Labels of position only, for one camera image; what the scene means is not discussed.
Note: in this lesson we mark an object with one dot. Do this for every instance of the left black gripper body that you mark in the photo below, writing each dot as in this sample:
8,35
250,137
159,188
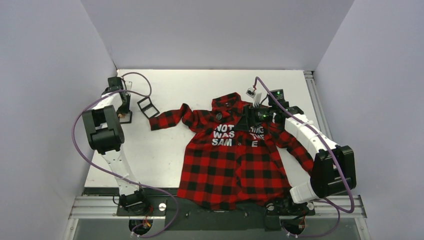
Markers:
125,108

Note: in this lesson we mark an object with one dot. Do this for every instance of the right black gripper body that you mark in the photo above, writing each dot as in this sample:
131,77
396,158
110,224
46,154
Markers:
249,114

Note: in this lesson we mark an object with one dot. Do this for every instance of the red black plaid shirt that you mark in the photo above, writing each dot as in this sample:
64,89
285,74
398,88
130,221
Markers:
223,166

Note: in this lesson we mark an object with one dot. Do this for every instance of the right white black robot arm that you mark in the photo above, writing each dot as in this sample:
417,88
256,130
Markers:
290,117

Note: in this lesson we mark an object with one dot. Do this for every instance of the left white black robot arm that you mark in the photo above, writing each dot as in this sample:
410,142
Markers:
105,135

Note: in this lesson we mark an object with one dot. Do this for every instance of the round grey shirt badge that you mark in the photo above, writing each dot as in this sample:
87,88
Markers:
219,116

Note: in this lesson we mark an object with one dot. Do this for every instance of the black frame stand left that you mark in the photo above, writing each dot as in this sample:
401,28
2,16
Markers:
127,119

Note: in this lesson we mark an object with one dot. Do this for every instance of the black frame stand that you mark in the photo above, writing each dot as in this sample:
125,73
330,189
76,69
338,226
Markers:
147,108
127,119

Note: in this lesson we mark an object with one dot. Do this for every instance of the black frame stand right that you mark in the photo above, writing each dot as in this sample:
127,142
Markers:
147,108

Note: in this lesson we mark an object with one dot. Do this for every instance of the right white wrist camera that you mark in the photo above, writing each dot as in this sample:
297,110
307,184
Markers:
255,95

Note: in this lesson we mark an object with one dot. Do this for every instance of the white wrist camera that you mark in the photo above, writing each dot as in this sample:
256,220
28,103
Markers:
255,95
127,85

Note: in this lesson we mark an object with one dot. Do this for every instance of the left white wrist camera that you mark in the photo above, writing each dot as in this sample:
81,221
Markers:
127,85

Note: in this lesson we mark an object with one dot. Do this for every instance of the aluminium front rail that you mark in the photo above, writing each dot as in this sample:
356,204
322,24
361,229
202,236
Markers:
102,207

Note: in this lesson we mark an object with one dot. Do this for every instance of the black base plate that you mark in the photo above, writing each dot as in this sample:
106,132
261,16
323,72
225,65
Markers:
184,215

